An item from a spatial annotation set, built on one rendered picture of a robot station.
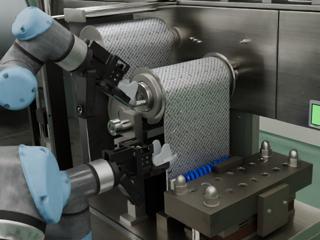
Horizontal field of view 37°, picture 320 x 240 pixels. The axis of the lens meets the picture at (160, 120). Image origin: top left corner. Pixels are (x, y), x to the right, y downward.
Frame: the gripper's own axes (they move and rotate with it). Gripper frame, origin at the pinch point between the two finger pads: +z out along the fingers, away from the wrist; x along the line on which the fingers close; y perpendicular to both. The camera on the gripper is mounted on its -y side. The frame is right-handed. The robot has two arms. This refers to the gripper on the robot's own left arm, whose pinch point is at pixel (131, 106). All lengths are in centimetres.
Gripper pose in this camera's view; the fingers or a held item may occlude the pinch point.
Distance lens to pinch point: 120.8
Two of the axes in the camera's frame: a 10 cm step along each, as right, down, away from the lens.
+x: -6.5, -2.1, 7.3
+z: 6.1, 4.3, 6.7
